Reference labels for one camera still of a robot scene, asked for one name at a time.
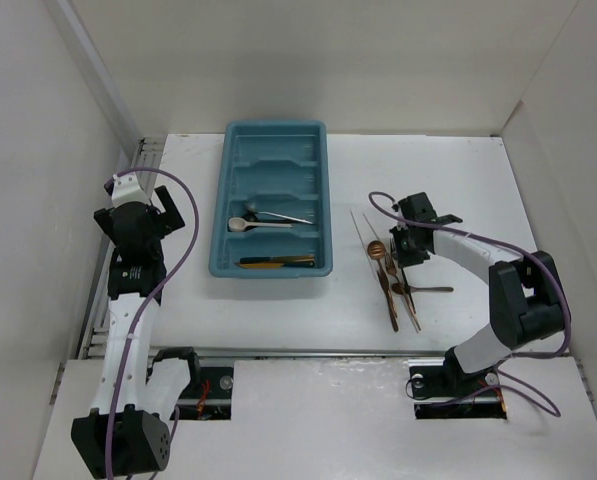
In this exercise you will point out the white plastic spoon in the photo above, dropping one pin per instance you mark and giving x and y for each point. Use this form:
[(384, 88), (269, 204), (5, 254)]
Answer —
[(239, 224)]

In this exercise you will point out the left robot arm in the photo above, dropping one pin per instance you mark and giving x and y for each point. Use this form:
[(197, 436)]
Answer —
[(127, 431)]

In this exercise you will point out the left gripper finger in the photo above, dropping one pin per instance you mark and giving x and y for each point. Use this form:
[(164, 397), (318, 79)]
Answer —
[(170, 215), (103, 217)]

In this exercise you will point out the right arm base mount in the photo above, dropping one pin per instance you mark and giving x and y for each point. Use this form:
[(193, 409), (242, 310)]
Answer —
[(437, 397)]

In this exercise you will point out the blue plastic cutlery tray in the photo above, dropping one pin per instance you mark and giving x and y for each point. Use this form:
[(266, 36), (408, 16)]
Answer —
[(281, 166)]

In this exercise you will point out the silver spoon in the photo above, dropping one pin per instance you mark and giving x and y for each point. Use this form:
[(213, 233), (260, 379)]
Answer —
[(284, 217)]

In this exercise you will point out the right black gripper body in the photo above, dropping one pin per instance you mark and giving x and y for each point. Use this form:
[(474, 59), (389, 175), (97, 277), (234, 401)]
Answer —
[(407, 253)]

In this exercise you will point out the aluminium rail left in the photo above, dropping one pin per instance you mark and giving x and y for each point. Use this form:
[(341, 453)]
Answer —
[(113, 277)]

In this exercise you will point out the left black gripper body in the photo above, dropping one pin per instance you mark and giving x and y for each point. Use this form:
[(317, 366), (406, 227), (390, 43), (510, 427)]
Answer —
[(160, 231)]

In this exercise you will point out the gold knife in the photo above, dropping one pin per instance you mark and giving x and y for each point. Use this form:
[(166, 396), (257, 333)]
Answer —
[(261, 265)]

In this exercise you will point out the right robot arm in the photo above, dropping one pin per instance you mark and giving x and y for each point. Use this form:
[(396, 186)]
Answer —
[(525, 295)]

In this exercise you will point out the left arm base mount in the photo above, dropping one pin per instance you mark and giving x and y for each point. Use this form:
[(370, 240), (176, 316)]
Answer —
[(209, 399)]

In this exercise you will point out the dark green handled knife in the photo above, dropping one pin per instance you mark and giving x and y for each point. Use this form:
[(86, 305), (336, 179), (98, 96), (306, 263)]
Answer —
[(306, 261)]

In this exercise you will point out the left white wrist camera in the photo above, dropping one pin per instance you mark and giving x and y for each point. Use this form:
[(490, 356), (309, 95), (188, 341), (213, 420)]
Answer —
[(124, 189)]

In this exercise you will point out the small copper spoon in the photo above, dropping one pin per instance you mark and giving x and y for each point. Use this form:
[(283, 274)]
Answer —
[(423, 288)]

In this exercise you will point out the copper fork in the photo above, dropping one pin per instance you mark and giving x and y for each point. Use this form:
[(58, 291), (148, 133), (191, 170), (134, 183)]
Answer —
[(393, 271)]

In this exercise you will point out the aluminium rail front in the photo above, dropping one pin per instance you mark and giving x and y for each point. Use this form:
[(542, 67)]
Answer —
[(251, 353)]

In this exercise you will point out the aluminium rail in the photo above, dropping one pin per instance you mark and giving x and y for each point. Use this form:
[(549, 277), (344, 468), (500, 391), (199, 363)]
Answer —
[(251, 353), (113, 277)]

